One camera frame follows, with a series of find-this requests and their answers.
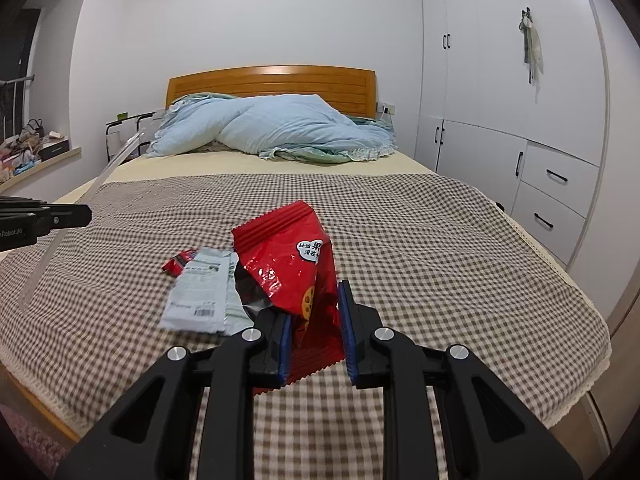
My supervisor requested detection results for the small red wrapper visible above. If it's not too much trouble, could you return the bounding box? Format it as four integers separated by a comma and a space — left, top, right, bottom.
161, 249, 199, 277

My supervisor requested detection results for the light blue quilt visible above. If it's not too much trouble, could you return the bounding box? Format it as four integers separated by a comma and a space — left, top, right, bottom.
146, 92, 399, 163

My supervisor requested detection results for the dark box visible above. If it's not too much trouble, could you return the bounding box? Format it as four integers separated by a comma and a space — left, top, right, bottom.
40, 141, 70, 162

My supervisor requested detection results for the red snack packet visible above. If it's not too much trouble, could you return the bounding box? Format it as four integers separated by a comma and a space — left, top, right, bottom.
231, 200, 347, 398

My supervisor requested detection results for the cluttered bags pile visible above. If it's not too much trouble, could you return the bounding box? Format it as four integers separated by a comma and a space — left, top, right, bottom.
0, 119, 46, 183

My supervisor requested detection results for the white green torn packet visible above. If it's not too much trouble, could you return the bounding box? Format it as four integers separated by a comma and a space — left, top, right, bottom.
160, 247, 258, 337

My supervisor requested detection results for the wooden bed frame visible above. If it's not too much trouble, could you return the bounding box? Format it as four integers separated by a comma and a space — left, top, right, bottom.
0, 65, 616, 461

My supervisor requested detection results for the clear plastic strip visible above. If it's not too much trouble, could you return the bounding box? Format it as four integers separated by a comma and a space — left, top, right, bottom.
19, 130, 144, 312

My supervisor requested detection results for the pale yellow bed sheet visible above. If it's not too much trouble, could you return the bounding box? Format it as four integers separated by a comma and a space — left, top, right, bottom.
50, 150, 441, 206

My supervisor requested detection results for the white built-in wardrobe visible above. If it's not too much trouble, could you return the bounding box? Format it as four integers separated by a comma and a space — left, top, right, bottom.
412, 0, 613, 271

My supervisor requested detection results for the hanging pale bag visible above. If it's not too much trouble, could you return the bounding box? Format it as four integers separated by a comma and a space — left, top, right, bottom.
517, 7, 545, 86

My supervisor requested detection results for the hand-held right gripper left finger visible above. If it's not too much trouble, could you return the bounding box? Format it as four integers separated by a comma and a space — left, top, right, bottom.
54, 310, 293, 480

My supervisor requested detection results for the white wardrobe drawer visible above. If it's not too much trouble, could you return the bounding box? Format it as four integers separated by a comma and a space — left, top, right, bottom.
520, 141, 601, 221
510, 180, 587, 266

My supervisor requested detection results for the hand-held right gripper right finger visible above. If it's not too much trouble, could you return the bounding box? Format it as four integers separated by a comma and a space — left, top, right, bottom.
337, 280, 583, 480

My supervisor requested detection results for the brown checked bedspread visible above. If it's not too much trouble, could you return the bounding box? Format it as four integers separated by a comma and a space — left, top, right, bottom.
0, 172, 613, 480

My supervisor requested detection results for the black metal side table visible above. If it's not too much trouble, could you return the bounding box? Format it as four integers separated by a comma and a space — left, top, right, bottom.
105, 110, 161, 161

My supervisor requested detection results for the stone window sill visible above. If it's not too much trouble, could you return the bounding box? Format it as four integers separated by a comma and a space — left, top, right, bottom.
0, 147, 82, 191

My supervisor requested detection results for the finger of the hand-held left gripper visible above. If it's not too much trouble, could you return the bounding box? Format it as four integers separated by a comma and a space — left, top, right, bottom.
0, 198, 93, 237

